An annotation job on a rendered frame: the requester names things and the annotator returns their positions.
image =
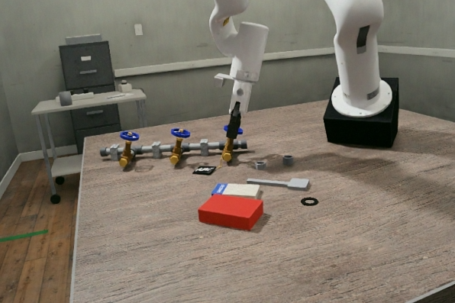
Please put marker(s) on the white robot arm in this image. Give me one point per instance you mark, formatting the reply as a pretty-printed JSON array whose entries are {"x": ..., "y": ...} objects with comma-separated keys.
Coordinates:
[{"x": 361, "y": 92}]

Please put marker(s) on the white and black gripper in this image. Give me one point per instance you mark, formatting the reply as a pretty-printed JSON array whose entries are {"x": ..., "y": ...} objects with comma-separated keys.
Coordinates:
[{"x": 239, "y": 103}]

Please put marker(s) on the black rubber ring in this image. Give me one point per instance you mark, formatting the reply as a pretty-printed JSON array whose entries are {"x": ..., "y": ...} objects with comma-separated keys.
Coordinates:
[{"x": 309, "y": 204}]

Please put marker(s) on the grey and white pipe manifold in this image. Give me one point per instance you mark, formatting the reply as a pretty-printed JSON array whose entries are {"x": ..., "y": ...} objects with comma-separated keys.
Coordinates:
[{"x": 177, "y": 149}]

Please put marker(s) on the red block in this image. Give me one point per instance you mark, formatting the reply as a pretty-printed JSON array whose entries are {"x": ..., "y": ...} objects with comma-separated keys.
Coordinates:
[{"x": 230, "y": 211}]

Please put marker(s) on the black tag with gold chain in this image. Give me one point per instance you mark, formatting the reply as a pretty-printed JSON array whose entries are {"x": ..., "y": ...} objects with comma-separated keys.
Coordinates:
[{"x": 207, "y": 169}]

